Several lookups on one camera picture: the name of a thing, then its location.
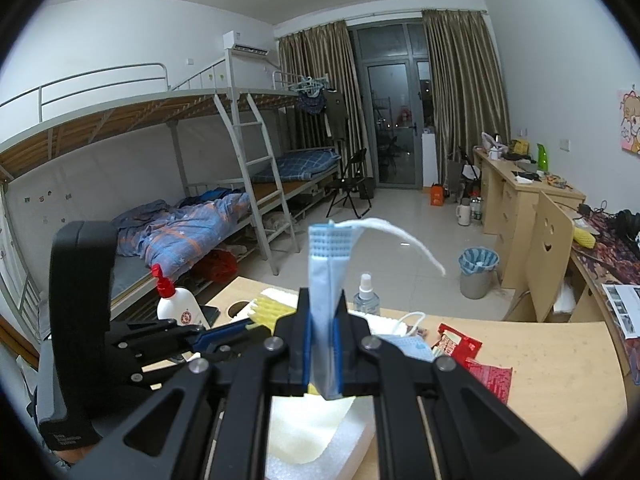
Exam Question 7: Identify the grey trash bin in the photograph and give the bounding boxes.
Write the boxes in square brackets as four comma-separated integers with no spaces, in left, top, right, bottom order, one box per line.
[458,245,501,300]

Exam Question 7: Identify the hanging dark garment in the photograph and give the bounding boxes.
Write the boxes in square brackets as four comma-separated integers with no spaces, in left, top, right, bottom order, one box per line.
[325,91,349,141]

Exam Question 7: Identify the printed paper sheets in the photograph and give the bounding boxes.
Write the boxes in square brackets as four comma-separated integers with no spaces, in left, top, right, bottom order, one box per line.
[602,283,640,339]

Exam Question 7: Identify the desk with patterned mat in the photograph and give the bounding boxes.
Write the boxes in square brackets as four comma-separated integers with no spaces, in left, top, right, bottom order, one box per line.
[569,207,640,378]

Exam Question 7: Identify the cartoon wall poster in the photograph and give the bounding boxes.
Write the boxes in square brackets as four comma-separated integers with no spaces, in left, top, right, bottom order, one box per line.
[617,88,640,155]

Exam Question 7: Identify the light wooden desk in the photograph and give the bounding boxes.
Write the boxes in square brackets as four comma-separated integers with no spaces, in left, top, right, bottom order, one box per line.
[472,146,587,292]

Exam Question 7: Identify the pale yellow sponge sheet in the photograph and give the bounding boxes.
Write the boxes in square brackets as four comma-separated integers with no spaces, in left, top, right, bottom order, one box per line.
[267,384,359,464]

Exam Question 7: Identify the blue plaid blanket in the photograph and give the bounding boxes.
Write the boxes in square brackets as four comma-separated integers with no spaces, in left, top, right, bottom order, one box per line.
[111,190,254,282]

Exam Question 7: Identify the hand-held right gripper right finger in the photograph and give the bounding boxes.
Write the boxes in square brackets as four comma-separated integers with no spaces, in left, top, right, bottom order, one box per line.
[332,289,583,480]

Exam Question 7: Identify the clear spray bottle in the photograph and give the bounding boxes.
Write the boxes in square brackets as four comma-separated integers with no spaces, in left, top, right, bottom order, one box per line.
[353,273,382,317]

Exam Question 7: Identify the white air conditioner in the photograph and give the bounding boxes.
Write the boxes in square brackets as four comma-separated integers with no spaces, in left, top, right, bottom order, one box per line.
[223,30,271,57]

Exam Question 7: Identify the white plastic bag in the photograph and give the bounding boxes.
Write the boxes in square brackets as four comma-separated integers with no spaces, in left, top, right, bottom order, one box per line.
[480,131,507,162]

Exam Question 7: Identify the red bag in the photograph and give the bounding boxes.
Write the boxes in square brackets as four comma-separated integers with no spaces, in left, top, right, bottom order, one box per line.
[196,248,239,287]

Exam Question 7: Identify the red peanut snack packet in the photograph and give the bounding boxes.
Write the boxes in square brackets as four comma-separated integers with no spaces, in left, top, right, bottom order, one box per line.
[430,323,484,369]

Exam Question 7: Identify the large red snack packet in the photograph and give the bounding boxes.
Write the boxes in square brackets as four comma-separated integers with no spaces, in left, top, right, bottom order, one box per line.
[462,360,514,404]

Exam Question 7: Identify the blue face mask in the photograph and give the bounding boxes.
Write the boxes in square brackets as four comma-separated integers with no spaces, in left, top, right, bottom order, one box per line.
[372,311,437,364]
[307,218,447,402]

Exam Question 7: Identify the hanging blue clothes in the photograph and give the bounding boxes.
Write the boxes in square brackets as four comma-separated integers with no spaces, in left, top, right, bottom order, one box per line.
[294,87,329,117]

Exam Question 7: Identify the brown curtain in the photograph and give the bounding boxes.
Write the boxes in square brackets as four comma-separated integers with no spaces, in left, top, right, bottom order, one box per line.
[421,8,512,187]
[277,19,369,182]

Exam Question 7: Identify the white foam block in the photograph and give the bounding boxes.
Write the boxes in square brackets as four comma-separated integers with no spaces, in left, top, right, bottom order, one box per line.
[257,287,401,480]

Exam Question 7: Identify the wooden smiley face chair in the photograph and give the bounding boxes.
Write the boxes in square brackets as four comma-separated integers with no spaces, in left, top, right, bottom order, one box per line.
[502,190,575,324]

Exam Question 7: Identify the blue plaid mattress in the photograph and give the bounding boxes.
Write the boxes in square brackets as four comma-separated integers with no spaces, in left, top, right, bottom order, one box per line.
[250,146,342,184]

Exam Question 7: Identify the metal bunk bed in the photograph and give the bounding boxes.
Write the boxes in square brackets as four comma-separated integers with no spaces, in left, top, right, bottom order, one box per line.
[0,62,301,361]
[250,70,347,221]

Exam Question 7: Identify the white lotion bottle red pump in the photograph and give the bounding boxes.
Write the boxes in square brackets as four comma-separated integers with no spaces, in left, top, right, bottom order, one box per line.
[151,263,206,332]

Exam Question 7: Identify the black folding chair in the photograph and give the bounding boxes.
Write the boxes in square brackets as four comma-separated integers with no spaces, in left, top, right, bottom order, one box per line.
[325,147,374,219]

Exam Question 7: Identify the glass balcony door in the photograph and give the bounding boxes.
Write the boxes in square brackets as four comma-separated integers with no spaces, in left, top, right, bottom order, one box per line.
[349,16,437,190]

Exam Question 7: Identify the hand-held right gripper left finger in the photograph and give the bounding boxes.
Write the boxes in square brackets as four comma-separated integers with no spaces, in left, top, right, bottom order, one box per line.
[95,287,313,480]

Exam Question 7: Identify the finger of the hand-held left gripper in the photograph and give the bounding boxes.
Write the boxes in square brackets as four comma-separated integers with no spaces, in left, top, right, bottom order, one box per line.
[182,316,254,356]
[202,339,251,362]

